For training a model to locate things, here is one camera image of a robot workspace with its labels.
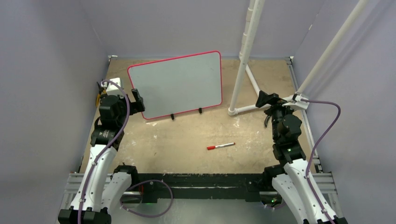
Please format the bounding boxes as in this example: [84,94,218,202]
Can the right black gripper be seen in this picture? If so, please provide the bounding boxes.
[256,90,300,141]

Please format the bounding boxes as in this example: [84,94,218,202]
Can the pink framed whiteboard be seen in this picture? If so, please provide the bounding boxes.
[127,50,223,120]

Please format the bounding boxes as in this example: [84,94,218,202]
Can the white red marker pen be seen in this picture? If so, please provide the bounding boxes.
[206,142,235,150]

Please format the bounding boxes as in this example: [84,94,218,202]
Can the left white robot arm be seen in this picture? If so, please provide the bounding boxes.
[58,89,145,224]

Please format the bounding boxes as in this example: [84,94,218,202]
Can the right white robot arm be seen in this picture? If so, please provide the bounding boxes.
[255,91,347,224]

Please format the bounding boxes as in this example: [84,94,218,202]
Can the white pvc pipe frame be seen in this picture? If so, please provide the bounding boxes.
[227,0,370,117]

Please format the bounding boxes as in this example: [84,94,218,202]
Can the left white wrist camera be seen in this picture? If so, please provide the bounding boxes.
[106,77,125,99]

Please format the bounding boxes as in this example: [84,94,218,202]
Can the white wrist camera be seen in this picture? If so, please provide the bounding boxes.
[106,77,125,99]
[282,94,309,111]

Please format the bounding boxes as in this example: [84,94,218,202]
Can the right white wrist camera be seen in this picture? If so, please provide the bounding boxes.
[282,94,309,111]

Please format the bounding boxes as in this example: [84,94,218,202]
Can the yellow handled pliers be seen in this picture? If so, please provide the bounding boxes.
[95,82,106,107]

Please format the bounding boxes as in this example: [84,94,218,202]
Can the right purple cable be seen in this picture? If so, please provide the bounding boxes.
[264,98,342,224]

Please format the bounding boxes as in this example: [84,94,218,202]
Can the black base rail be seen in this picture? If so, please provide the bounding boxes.
[132,173,281,203]

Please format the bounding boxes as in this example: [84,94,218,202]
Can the aluminium frame rail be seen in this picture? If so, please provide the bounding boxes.
[56,171,344,224]

